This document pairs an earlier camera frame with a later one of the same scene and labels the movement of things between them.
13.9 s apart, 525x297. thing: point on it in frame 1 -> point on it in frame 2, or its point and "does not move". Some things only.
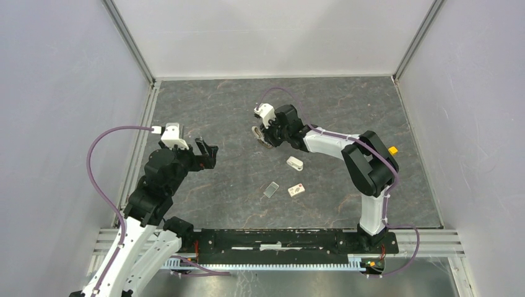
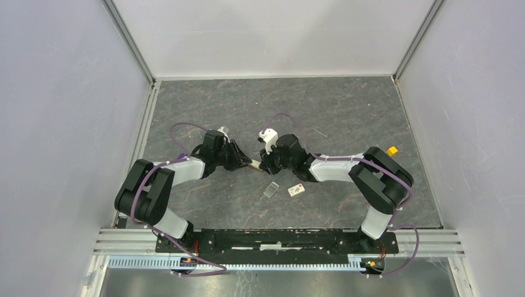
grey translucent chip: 271,189 does not move
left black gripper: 208,158 -> 239,159
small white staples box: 296,190 does not move
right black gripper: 268,134 -> 266,161
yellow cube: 393,150 does not move
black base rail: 225,246 does not move
